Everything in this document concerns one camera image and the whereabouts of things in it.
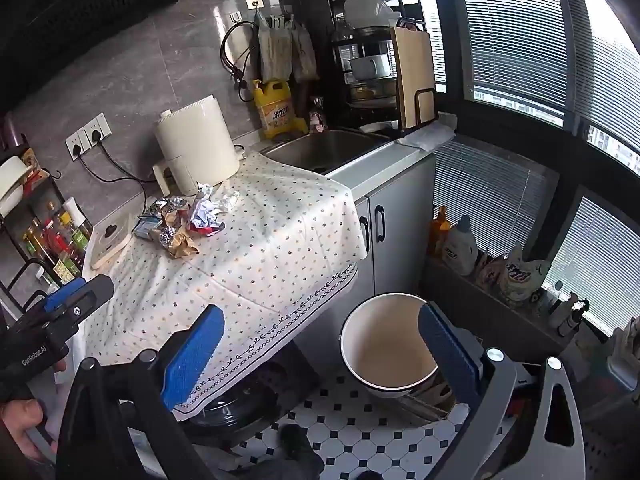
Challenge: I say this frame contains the cream flat board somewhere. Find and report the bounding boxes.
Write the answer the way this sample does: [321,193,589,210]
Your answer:
[89,212,138,271]

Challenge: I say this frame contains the dark round appliance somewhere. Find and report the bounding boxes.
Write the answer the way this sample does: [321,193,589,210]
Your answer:
[185,355,321,441]

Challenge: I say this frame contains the person's left hand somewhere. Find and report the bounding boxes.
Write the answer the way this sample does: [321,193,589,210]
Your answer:
[0,357,68,463]

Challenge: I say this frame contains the white detergent bag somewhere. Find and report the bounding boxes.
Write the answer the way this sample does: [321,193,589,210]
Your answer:
[500,245,551,308]

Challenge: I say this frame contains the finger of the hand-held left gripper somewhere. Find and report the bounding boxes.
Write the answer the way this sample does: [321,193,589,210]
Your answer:
[30,274,116,342]
[20,277,88,322]

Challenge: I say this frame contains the hanging dish cloth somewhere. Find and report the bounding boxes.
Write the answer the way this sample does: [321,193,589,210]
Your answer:
[255,10,296,83]
[290,19,320,82]

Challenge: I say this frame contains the floral tablecloth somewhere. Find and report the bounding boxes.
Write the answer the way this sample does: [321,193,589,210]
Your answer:
[82,150,368,423]

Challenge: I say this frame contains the blue small box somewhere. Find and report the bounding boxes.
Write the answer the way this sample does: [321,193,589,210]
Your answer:
[131,212,163,241]

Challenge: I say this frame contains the beige plastic bag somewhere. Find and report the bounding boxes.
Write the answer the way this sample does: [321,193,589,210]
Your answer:
[475,247,508,291]

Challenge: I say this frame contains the black dish rack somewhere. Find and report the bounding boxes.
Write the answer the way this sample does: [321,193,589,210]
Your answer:
[320,0,441,136]

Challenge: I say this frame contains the steel pot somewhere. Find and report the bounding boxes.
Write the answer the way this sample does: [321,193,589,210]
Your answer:
[348,80,398,104]

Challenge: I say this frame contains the steel sink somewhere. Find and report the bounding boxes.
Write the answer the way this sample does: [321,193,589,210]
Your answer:
[260,129,391,176]

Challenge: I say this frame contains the white dishcloth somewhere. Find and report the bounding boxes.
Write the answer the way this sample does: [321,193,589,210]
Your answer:
[395,112,457,153]

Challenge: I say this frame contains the white laundry detergent bottle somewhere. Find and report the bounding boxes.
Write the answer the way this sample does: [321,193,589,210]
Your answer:
[442,215,479,277]

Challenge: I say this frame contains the white paper roll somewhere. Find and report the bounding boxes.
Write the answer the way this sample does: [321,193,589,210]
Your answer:
[0,155,31,216]

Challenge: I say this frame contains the black range hood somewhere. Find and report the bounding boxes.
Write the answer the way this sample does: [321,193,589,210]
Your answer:
[0,0,196,116]

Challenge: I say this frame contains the cream air fryer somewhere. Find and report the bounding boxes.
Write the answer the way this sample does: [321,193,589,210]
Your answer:
[151,97,242,197]

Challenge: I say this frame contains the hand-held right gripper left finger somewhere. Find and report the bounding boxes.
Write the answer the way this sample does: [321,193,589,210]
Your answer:
[55,304,225,480]

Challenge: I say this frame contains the white round bin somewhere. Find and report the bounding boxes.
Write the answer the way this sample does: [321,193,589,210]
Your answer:
[339,292,453,401]

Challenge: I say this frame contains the yellow detergent bottle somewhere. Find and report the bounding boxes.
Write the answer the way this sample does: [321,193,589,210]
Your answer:
[251,78,308,141]

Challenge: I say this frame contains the brown crumpled wrapper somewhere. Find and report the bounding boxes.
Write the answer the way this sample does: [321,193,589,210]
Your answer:
[167,232,200,260]

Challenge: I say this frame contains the white wall socket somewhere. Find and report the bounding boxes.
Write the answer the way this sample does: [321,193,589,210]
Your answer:
[65,129,90,162]
[84,112,112,147]

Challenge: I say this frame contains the black looped hanging cable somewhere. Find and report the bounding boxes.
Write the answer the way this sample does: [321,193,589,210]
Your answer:
[220,20,261,103]

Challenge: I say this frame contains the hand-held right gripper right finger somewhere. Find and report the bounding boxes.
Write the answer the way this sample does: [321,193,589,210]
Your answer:
[419,301,587,480]

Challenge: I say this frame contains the black wire spice rack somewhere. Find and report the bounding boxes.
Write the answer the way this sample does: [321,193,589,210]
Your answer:
[0,150,96,321]

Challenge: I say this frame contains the white kitchen cabinet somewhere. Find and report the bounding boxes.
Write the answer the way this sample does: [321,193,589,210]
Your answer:
[292,125,458,366]

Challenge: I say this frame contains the small dark bottle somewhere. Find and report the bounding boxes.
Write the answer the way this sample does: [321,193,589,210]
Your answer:
[560,296,591,338]

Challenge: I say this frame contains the orange bottle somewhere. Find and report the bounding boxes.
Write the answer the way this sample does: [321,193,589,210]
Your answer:
[430,205,451,258]

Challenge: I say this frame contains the wooden cutting board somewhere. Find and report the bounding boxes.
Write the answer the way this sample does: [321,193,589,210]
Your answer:
[390,26,436,131]

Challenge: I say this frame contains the white perforated laundry basket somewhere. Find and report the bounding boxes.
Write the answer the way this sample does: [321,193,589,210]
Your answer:
[580,350,640,480]

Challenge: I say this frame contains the person's leg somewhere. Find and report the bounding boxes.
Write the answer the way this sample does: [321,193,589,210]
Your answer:
[240,422,331,480]

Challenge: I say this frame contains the white window blinds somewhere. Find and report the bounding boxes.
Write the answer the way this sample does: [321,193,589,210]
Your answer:
[542,195,640,333]
[455,0,640,171]
[432,140,558,261]

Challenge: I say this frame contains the black power cable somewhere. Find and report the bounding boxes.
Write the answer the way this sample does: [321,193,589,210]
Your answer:
[90,130,161,181]
[72,144,151,184]

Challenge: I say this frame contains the white enamel pot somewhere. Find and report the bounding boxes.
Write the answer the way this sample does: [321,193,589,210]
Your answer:
[348,54,392,81]

